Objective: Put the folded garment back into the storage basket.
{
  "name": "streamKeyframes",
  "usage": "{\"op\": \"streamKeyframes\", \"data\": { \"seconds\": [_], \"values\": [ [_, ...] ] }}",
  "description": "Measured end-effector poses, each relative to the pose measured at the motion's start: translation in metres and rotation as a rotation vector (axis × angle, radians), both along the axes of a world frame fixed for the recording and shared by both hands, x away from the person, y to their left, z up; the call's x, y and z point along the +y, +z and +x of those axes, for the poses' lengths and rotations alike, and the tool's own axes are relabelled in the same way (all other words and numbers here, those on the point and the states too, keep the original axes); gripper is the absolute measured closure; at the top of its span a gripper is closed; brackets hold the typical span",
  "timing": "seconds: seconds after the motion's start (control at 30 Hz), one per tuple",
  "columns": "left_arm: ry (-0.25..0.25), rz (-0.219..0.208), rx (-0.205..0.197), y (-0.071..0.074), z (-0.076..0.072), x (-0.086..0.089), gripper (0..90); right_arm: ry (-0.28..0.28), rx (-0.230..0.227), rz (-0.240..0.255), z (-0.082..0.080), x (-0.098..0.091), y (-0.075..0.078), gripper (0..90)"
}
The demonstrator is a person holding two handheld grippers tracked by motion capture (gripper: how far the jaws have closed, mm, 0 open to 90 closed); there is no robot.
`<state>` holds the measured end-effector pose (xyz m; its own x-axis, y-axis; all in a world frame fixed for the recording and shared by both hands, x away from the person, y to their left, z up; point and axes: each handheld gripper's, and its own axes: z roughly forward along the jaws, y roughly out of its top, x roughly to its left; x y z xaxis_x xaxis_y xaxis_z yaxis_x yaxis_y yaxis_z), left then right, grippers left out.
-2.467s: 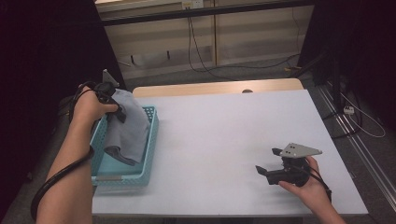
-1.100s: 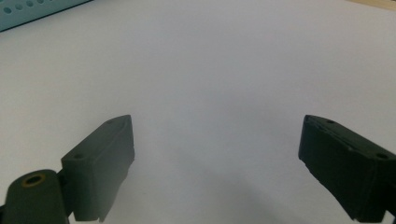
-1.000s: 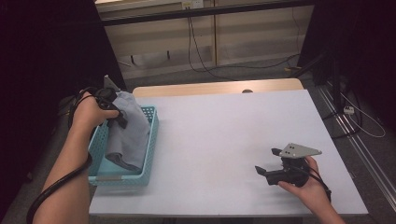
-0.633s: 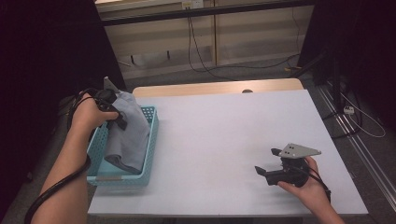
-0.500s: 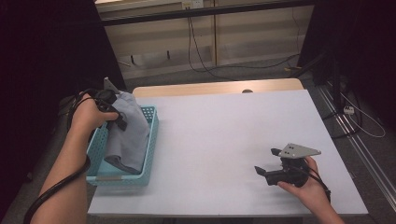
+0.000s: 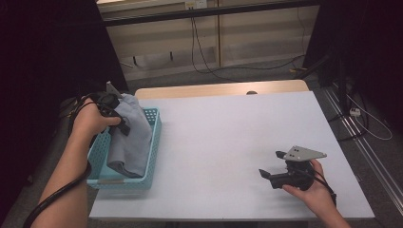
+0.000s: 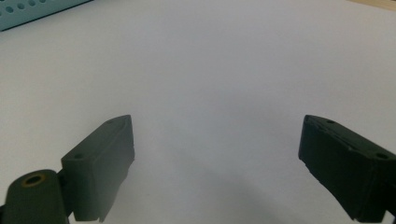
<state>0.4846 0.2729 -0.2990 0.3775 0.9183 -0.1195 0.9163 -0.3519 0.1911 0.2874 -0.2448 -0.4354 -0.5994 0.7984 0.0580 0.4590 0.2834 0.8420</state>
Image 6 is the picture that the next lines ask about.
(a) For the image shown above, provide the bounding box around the beige wooden cabinet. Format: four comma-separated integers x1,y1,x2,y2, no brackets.
96,0,319,82

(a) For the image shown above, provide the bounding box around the black curtain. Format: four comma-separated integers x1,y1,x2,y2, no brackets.
0,0,129,198
302,0,403,127

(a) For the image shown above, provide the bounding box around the thin black power cable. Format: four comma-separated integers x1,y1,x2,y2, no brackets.
189,16,241,84
193,16,307,72

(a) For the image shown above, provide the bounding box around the black metal stand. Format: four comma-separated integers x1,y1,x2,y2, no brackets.
296,51,350,108

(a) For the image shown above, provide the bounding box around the white floor cable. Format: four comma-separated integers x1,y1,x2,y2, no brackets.
345,93,393,142

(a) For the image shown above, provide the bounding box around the light blue perforated plastic basket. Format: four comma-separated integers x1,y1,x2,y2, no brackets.
86,107,163,191

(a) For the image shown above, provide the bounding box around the person's right hand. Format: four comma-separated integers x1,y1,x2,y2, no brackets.
281,159,337,219

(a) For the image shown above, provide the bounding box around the aluminium floor rail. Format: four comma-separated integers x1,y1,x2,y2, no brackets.
322,85,403,217

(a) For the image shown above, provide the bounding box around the light wooden table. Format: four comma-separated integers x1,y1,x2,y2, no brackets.
134,79,311,101

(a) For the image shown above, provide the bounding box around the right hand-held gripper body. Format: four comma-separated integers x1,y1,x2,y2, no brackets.
269,145,328,192

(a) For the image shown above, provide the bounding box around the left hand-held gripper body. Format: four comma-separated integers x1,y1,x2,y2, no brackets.
94,81,125,123

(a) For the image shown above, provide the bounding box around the light blue knit garment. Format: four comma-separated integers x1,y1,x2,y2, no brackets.
106,93,154,179

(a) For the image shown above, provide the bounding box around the person's left hand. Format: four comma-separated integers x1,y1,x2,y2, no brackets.
69,96,122,143

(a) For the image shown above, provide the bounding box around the white wall socket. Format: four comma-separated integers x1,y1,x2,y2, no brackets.
184,0,208,10

